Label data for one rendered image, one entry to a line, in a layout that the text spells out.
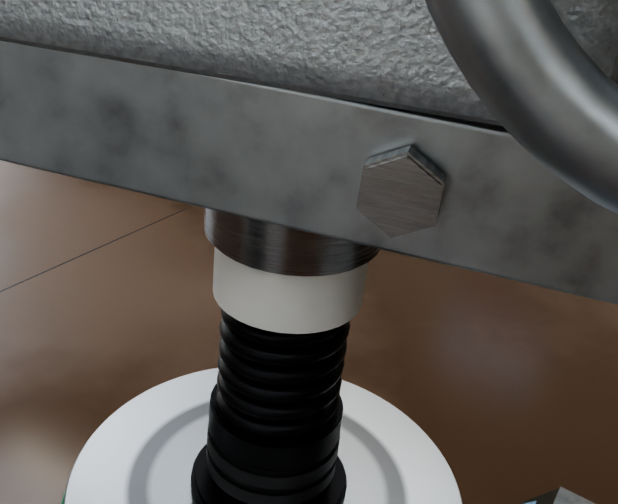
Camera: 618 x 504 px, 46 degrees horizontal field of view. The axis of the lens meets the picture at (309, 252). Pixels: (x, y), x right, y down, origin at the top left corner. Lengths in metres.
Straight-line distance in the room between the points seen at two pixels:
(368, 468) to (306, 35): 0.30
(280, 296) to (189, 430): 0.16
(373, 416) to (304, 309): 0.17
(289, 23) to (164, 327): 2.03
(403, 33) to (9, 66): 0.16
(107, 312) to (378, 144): 2.05
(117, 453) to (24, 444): 1.42
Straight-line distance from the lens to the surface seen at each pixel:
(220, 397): 0.37
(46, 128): 0.29
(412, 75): 0.18
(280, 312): 0.31
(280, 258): 0.29
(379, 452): 0.44
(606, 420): 2.16
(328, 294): 0.31
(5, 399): 1.98
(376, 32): 0.18
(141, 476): 0.42
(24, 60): 0.28
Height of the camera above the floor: 1.22
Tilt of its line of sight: 27 degrees down
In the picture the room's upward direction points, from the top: 6 degrees clockwise
